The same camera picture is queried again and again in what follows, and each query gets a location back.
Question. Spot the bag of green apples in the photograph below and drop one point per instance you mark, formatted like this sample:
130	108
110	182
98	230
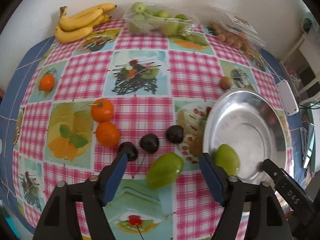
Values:
191	27

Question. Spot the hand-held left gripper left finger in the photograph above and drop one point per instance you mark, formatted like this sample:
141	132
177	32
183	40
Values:
117	176

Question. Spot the dark green mango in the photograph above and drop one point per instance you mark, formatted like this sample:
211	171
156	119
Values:
227	158

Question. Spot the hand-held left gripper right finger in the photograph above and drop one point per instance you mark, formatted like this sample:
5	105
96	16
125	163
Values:
212	177

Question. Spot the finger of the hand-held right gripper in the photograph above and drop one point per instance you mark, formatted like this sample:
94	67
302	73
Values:
287	187

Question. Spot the brown longan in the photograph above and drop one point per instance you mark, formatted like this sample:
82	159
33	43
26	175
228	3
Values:
226	82

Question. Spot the yellow banana bunch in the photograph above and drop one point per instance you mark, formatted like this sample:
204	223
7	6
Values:
75	33

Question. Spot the pile of brown longans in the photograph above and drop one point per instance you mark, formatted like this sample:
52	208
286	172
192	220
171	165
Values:
232	40

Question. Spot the phone on stand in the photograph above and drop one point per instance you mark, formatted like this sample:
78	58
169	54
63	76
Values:
308	145

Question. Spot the orange tangerine with stem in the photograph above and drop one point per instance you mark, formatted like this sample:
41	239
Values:
102	110

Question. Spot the light green mango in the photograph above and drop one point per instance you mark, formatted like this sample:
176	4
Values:
165	171

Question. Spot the white shelf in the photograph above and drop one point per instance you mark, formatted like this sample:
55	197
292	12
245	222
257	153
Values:
303	45

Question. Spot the clear plastic lidded box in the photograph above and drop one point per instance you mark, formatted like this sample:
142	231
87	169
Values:
241	21

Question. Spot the round metal plate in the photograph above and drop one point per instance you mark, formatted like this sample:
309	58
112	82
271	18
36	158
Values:
245	120

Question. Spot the pile of small green fruits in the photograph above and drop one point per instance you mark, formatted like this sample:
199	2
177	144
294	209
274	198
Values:
170	27

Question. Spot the white plastic device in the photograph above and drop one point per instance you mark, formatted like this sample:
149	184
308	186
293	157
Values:
287	97

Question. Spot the stemless orange tangerine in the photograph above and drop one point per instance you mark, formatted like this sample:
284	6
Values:
107	134
47	82

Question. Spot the pink checkered printed tablecloth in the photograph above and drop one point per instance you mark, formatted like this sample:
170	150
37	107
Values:
150	80

